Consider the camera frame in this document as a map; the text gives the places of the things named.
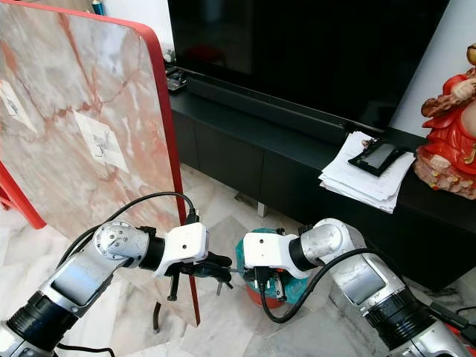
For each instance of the white tape patch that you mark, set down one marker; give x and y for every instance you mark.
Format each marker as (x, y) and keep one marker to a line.
(85, 125)
(21, 111)

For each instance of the teal plastic bin bag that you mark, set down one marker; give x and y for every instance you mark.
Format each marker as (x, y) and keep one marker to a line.
(253, 233)

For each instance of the red plastic bucket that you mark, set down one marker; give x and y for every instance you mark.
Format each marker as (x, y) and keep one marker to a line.
(260, 301)

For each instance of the black phone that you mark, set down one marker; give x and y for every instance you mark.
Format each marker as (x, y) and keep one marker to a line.
(379, 156)

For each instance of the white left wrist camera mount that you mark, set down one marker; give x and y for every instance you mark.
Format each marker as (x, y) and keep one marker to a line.
(182, 242)

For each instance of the pink marble table board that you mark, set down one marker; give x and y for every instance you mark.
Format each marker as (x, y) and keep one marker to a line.
(74, 97)

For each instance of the red seated figurine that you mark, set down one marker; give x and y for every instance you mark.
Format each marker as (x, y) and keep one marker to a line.
(450, 141)

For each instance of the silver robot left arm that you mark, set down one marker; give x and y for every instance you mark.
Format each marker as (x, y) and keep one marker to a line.
(89, 279)

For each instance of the black soundbar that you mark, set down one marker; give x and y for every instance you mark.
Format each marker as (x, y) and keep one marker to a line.
(268, 100)

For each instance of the red plastic stool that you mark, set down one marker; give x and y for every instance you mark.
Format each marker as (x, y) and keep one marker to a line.
(18, 201)

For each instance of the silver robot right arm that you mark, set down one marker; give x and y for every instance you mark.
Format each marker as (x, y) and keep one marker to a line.
(364, 282)

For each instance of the black low TV console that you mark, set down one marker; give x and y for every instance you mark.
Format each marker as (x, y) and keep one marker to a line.
(268, 171)

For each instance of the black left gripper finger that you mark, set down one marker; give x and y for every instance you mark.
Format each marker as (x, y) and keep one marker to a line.
(212, 271)
(216, 259)

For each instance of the white paper stack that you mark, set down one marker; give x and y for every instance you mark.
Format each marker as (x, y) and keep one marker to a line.
(349, 182)

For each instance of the small metal hook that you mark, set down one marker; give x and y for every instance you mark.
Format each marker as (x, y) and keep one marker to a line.
(100, 146)
(7, 104)

